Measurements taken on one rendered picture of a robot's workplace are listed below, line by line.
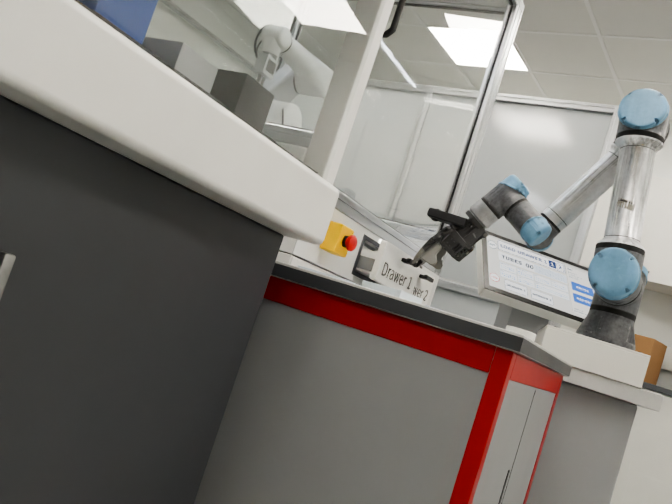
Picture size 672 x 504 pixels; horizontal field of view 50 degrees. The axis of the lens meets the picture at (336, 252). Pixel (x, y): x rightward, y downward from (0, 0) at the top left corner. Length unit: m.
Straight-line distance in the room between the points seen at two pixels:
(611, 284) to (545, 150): 1.94
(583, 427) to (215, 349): 1.04
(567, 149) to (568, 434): 2.02
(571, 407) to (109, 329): 1.25
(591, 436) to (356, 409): 0.80
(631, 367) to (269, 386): 0.92
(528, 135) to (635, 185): 1.88
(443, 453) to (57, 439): 0.59
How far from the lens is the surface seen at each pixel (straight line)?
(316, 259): 1.75
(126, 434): 1.09
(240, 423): 1.39
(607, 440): 1.93
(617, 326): 1.97
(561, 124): 3.74
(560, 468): 1.92
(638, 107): 1.97
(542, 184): 3.65
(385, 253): 1.93
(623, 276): 1.84
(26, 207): 0.85
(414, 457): 1.24
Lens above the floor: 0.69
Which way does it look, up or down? 5 degrees up
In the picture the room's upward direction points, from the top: 18 degrees clockwise
